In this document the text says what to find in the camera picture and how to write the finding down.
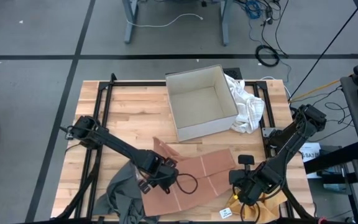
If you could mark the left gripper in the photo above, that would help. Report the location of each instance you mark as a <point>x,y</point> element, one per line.
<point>170,162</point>

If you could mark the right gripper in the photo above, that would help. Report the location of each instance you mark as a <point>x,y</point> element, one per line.
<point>246,159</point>

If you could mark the pink striped towel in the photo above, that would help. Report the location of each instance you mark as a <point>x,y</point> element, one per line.
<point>204,174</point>

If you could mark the grey waffle towel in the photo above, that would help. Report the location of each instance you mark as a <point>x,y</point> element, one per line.
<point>123,199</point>

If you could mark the beige fabric storage box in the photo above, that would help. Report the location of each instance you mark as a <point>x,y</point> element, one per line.
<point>200,105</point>

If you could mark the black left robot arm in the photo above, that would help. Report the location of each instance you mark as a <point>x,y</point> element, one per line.
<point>117,146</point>

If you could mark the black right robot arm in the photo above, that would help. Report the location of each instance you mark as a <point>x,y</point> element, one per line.
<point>291,141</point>

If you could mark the yellow towel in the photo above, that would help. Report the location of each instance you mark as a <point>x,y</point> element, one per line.
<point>272,208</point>

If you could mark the white checked towel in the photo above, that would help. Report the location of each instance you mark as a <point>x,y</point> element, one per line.
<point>250,109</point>

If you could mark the white printed label card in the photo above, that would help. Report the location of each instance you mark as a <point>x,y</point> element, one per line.
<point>225,213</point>

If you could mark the white printed paper sheet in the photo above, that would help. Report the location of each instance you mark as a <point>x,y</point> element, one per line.
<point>312,154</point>

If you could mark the small red object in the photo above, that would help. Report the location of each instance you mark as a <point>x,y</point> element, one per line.
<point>322,220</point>

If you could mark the black side table beam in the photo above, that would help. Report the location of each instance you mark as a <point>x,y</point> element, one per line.
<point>334,158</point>

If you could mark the black perforated floor grate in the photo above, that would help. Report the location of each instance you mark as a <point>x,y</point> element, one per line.
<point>235,72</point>

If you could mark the black slanted pole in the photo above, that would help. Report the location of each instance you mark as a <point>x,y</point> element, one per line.
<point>326,50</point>

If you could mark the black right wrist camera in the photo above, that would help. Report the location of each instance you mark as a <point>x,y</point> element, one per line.
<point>236,182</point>

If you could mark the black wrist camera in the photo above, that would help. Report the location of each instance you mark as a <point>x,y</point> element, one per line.
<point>236,182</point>
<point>165,177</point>

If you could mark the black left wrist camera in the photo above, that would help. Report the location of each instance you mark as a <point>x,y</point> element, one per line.
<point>165,177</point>

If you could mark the black metal table frame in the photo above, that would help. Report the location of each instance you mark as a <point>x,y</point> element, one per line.
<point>135,84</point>

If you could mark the grey desk frame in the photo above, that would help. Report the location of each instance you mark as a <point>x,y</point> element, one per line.
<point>131,25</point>

